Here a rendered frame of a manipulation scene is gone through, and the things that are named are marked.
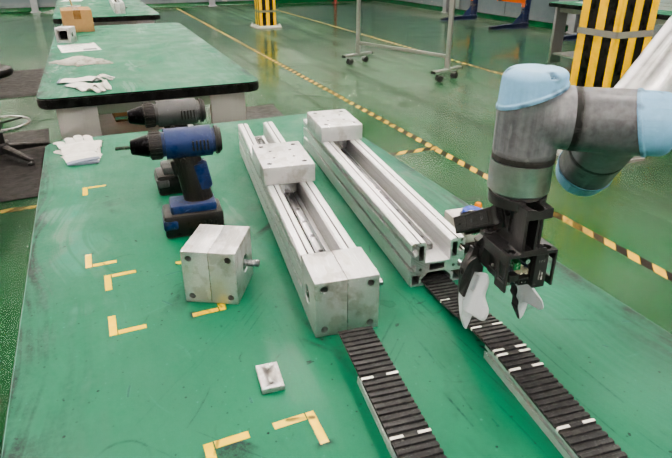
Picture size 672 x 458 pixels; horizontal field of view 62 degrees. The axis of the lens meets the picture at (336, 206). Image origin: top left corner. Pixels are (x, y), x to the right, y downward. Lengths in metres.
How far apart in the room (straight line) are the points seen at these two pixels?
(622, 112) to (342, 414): 0.48
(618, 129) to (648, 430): 0.37
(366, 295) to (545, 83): 0.39
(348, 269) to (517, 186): 0.29
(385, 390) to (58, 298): 0.59
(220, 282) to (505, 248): 0.46
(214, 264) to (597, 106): 0.59
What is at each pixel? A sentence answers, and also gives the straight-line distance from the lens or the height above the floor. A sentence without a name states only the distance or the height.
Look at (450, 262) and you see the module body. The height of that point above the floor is 0.82.
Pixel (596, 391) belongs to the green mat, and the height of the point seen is 0.78.
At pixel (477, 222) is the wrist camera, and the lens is 0.78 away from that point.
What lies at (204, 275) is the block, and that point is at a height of 0.83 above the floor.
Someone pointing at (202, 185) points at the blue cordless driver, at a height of 0.88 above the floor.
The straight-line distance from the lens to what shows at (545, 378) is 0.80.
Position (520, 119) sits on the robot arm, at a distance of 0.67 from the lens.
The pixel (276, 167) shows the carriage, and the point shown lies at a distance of 1.16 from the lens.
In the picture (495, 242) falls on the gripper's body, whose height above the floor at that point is 0.97.
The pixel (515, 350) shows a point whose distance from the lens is 0.83.
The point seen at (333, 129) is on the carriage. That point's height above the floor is 0.90.
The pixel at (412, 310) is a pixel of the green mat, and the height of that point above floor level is 0.78.
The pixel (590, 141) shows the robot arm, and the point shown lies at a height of 1.12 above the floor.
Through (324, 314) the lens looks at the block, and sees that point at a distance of 0.84.
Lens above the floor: 1.31
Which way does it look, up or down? 24 degrees down
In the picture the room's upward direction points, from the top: straight up
